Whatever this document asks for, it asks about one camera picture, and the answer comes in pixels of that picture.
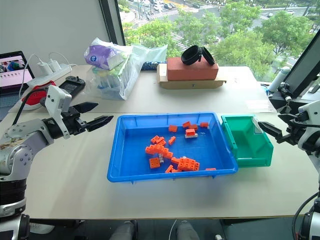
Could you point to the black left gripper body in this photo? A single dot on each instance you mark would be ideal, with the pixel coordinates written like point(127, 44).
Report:
point(75, 122)

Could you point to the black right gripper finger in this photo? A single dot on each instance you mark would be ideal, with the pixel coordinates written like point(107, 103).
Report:
point(288, 117)
point(271, 130)

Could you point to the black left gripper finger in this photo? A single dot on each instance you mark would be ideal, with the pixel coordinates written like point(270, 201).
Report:
point(87, 107)
point(100, 121)

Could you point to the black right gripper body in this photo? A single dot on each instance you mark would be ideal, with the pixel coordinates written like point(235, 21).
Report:
point(296, 130)

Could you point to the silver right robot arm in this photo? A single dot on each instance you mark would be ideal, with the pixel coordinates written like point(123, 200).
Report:
point(315, 162)

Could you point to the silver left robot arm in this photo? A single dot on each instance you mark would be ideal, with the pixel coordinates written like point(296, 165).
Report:
point(20, 147)

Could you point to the green plastic bin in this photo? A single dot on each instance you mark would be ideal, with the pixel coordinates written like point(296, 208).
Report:
point(250, 150)

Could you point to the flat cardboard box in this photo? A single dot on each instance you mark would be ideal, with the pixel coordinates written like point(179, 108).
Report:
point(190, 84)

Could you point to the clear label card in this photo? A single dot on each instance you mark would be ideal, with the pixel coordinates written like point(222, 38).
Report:
point(257, 128)

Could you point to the black monitor stand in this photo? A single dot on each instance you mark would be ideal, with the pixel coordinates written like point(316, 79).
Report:
point(282, 100)

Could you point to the black remote controller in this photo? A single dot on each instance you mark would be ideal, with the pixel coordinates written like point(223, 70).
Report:
point(71, 85)

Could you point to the clear plastic sheet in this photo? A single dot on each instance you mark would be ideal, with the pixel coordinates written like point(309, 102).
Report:
point(260, 105)

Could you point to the white bottle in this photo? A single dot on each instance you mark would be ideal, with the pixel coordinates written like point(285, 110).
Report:
point(277, 80)

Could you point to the blue plastic tray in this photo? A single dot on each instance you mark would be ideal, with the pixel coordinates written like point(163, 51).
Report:
point(130, 150)

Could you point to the red and white device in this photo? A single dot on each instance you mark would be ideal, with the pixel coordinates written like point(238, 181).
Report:
point(35, 96)

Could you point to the white power strip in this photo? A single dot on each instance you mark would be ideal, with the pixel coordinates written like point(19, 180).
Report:
point(50, 75)

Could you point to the black monitor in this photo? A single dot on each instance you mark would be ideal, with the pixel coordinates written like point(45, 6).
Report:
point(303, 70)

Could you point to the clear plastic bag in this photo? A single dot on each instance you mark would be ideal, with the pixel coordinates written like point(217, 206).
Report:
point(127, 75)

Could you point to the purple tissue pack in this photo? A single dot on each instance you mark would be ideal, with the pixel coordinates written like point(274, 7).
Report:
point(102, 56)

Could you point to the white plug charger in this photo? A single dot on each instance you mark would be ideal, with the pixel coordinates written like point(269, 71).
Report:
point(53, 63)
point(41, 66)

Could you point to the small orange building block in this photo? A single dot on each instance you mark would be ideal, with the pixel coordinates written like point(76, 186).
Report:
point(155, 139)
point(186, 124)
point(178, 170)
point(169, 169)
point(175, 160)
point(193, 127)
point(162, 143)
point(204, 124)
point(171, 140)
point(173, 128)

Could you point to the dark blue beaded pouch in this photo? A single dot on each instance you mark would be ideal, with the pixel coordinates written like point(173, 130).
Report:
point(150, 65)

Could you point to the open laptop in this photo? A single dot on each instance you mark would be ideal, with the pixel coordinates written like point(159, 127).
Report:
point(12, 80)

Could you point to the red block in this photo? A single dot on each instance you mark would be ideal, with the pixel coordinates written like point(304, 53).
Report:
point(190, 132)

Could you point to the orange studded building brick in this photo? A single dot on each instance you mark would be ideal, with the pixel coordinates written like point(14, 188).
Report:
point(188, 164)

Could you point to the red foam brick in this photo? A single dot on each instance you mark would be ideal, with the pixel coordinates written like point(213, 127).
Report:
point(192, 70)

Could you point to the grey rounded robot foot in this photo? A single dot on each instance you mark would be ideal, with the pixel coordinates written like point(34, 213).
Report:
point(187, 231)

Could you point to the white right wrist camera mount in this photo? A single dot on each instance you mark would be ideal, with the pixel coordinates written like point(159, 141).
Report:
point(311, 107)

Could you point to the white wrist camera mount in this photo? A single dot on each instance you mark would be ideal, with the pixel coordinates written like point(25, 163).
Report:
point(58, 98)
point(311, 107)

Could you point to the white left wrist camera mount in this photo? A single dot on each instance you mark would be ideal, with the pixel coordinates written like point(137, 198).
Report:
point(58, 98)

